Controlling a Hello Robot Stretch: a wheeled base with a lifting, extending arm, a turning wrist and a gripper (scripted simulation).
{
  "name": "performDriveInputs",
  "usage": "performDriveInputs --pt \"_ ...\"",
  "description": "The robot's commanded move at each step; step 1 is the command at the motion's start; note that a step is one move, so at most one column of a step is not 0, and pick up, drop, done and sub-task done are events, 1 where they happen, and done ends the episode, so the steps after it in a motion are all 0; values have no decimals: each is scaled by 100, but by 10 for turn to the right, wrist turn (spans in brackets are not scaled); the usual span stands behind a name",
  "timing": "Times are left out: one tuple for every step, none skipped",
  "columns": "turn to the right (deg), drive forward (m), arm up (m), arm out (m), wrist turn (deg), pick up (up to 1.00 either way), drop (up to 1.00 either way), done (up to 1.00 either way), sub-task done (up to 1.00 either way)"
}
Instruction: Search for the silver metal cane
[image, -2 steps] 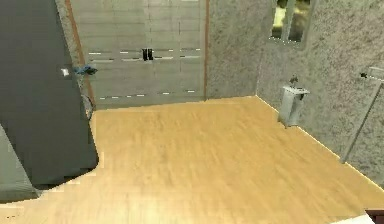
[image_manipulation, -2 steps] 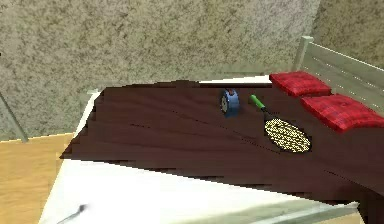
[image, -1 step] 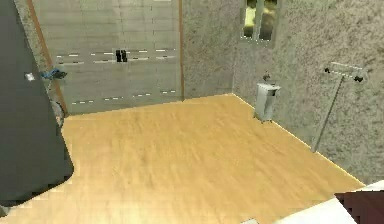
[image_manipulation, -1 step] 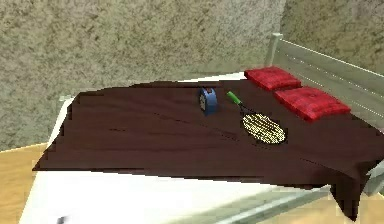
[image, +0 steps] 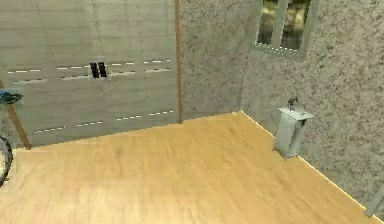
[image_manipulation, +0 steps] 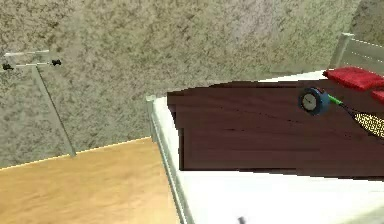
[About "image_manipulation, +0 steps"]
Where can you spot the dark brown blanket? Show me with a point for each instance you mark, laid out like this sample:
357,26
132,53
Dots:
250,133

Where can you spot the white bed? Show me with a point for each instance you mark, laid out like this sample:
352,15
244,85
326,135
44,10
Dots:
266,200

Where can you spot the blue round alarm clock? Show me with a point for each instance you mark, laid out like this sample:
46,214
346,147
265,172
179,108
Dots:
313,101

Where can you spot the large red pillow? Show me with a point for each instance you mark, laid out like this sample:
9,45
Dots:
353,77

